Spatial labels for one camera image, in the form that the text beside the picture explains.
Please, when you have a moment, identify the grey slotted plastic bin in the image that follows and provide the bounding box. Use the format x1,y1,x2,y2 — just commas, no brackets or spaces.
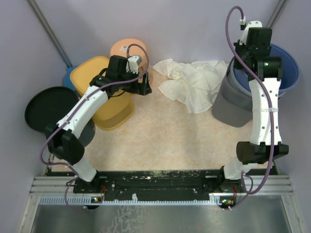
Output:
212,60,253,128

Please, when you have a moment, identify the white crumpled cloth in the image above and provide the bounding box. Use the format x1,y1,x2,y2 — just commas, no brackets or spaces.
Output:
153,59,228,114

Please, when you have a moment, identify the dark blue cylindrical bin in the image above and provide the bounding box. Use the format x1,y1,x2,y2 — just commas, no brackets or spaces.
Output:
24,86,97,149

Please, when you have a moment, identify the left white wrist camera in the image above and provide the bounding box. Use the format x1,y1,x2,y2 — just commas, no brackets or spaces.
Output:
126,55,142,74

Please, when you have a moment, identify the blue folded towel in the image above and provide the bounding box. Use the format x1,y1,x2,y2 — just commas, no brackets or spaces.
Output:
63,66,77,91

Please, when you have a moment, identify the orange cartoon plastic bucket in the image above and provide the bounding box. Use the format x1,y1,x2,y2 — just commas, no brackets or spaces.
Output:
109,38,154,88

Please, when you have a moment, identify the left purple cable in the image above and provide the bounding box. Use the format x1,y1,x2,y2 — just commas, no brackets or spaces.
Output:
40,43,150,213

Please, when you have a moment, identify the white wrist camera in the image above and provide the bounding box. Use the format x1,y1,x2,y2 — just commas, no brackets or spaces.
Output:
239,17,262,45
126,55,142,74

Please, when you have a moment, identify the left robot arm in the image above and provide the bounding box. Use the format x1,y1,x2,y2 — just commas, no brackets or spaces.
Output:
45,55,152,193

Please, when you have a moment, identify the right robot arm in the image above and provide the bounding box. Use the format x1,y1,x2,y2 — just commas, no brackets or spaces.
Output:
217,25,289,192

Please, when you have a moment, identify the blue plastic bucket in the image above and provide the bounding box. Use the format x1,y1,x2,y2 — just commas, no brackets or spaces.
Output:
227,44,299,97

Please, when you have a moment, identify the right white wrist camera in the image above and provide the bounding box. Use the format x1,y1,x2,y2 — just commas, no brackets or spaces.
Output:
239,17,262,45

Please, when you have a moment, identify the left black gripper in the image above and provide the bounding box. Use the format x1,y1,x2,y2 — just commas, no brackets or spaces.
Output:
118,68,151,95

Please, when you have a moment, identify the yellow slotted plastic basket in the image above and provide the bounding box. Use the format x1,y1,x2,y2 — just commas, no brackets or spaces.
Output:
69,56,136,132

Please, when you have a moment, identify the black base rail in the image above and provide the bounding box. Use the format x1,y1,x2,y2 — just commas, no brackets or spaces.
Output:
31,168,292,211

